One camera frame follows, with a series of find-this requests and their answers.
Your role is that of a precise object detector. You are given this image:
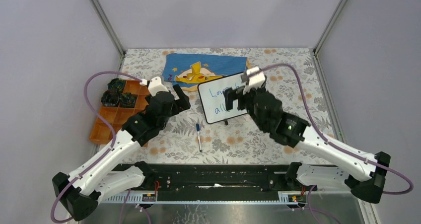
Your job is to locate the black framed whiteboard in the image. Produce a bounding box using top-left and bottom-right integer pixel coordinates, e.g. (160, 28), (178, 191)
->
(198, 73), (246, 124)

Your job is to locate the white marker pen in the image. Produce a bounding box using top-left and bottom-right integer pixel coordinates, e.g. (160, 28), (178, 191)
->
(197, 131), (203, 152)

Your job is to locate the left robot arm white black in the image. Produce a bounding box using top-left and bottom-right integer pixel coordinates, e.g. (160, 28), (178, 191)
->
(50, 84), (191, 224)

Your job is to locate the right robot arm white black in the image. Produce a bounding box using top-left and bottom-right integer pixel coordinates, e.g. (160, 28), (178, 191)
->
(223, 87), (390, 204)

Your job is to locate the blue pikachu cloth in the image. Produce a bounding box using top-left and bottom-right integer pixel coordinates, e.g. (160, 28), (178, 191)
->
(162, 53), (251, 91)

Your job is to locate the dark green scrunchie right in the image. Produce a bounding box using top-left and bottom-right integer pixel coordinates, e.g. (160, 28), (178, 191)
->
(119, 92), (137, 108)

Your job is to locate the dark green scrunchie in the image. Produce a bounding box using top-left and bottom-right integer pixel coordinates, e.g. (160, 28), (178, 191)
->
(119, 92), (137, 108)
(107, 78), (126, 92)

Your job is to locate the floral tablecloth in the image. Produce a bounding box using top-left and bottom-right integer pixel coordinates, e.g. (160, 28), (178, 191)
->
(121, 48), (335, 164)

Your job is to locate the dark green scrunchie top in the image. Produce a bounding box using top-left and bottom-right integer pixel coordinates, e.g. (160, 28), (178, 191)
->
(107, 78), (126, 92)

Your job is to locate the orange compartment tray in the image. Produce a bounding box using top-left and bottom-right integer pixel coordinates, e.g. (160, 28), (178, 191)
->
(89, 79), (149, 145)

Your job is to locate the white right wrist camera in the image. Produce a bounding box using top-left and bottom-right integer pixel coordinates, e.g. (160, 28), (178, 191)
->
(241, 67), (266, 94)

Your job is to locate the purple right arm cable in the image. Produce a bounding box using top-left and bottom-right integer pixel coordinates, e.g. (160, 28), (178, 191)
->
(250, 63), (414, 195)

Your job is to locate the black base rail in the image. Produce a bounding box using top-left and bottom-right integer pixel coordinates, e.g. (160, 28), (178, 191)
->
(123, 164), (318, 197)

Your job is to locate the left aluminium frame post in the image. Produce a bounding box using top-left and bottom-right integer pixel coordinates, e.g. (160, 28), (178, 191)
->
(89, 0), (126, 57)

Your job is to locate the aluminium frame post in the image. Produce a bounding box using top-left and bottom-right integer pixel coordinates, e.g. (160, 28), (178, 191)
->
(89, 0), (126, 57)
(313, 0), (348, 56)

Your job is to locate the right aluminium frame post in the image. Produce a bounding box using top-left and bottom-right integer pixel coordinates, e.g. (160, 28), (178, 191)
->
(313, 0), (348, 56)

